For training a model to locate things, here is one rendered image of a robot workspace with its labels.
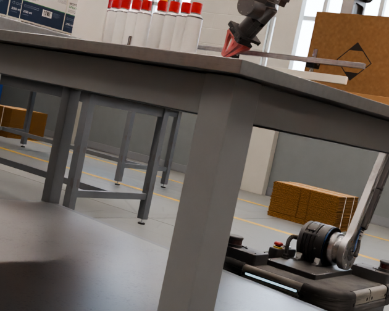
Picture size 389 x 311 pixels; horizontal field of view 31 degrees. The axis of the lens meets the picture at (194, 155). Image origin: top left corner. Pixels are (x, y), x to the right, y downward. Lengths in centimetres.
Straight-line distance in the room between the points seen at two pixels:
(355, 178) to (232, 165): 686
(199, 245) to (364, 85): 114
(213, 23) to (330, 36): 695
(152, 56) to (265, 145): 721
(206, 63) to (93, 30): 115
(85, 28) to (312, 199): 441
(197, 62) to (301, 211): 536
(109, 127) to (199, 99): 880
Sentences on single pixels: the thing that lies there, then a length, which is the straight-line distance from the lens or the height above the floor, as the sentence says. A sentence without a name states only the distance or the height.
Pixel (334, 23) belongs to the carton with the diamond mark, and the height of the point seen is 109.
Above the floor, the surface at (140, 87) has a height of 77.
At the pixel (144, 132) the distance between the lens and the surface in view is 943.
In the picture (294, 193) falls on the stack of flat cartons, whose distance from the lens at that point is 636.
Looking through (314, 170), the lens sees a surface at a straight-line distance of 807.
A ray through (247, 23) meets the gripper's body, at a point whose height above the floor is 103.
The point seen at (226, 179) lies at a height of 66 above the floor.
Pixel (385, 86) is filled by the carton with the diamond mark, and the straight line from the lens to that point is 204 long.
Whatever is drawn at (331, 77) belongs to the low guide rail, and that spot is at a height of 91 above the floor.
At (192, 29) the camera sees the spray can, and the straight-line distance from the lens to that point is 221.
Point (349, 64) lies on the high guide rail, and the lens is 191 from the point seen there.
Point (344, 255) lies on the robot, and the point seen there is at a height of 33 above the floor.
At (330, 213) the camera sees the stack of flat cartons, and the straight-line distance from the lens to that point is 624.
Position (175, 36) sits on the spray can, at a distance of 225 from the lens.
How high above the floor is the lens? 74
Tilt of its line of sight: 3 degrees down
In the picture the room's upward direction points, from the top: 12 degrees clockwise
